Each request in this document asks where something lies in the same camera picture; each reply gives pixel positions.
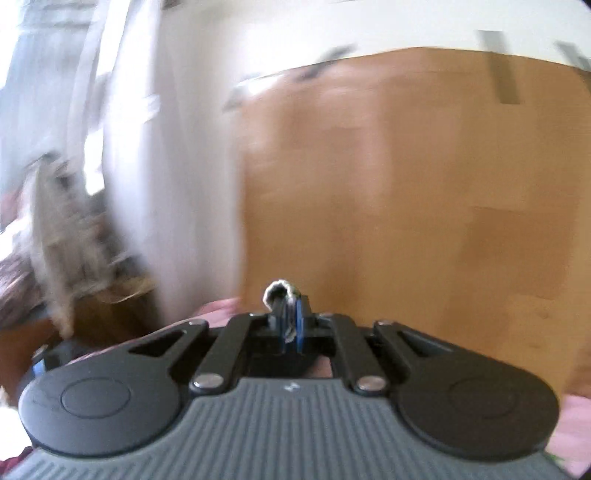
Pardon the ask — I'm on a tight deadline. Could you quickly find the pink deer print bedsheet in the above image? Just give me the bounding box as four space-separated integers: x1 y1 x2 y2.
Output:
193 298 591 478

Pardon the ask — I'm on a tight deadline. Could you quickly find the black green white knit sweater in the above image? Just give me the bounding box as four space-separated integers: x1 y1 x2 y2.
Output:
263 279 301 346

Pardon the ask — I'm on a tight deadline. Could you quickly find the wood pattern board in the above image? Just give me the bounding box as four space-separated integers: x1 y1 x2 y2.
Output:
238 48 590 391

